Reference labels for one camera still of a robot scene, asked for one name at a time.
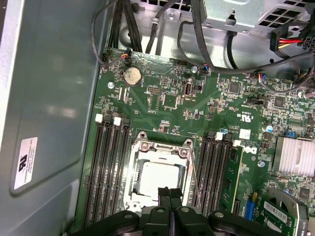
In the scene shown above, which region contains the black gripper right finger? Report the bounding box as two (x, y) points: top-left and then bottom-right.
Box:
(171, 188), (287, 236)

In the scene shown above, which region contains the CPU socket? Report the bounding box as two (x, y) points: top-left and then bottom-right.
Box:
(126, 130), (199, 212)

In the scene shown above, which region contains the black open PC case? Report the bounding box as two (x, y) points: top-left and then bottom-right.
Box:
(0, 0), (315, 236)

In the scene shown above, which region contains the wire locking lever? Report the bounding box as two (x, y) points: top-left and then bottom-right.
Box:
(188, 154), (202, 206)

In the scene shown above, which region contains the silver CPU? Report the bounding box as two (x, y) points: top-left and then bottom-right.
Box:
(136, 161), (188, 201)

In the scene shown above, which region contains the thin black fan wire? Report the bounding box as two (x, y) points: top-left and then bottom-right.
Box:
(90, 0), (118, 70)

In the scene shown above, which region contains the white label sticker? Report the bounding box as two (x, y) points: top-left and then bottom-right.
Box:
(13, 136), (39, 190)

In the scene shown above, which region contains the green motherboard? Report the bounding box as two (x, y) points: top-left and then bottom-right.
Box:
(73, 46), (315, 236)

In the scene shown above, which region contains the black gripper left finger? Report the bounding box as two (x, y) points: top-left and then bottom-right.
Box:
(71, 186), (172, 236)

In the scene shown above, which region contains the black RAM slot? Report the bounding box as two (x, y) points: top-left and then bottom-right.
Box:
(100, 117), (122, 215)
(82, 114), (103, 222)
(211, 134), (232, 209)
(195, 131), (215, 209)
(92, 120), (112, 218)
(110, 124), (131, 212)
(203, 132), (224, 209)

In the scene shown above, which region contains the blue expansion slot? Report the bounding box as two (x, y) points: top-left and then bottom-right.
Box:
(246, 194), (258, 222)

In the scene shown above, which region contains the black graphics card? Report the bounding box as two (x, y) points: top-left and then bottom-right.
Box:
(255, 189), (315, 236)

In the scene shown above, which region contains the green RAM stick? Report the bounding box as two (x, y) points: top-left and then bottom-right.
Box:
(218, 139), (244, 211)

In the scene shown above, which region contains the black cable bundle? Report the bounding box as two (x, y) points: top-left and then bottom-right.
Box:
(110, 0), (143, 54)

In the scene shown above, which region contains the coin battery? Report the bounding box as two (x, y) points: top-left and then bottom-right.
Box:
(122, 66), (143, 87)

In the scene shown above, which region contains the metal drive cage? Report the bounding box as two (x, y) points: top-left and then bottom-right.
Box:
(200, 0), (315, 32)

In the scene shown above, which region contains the silver chipset heat sink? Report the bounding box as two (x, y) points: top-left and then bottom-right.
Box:
(273, 137), (315, 178)

